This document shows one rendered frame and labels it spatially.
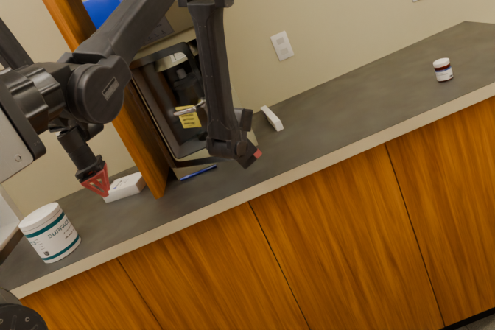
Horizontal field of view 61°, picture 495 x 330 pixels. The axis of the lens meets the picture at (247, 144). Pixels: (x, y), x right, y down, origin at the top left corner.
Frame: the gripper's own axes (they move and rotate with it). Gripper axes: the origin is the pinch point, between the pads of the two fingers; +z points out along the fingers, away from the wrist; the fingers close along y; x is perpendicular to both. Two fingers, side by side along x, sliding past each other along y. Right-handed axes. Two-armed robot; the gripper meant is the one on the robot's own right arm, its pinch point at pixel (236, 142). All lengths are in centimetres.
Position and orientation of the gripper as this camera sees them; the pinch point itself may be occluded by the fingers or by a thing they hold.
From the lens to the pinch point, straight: 126.6
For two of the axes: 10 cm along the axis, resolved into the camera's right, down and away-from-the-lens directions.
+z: -0.4, -0.6, 10.0
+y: -6.7, -7.4, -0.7
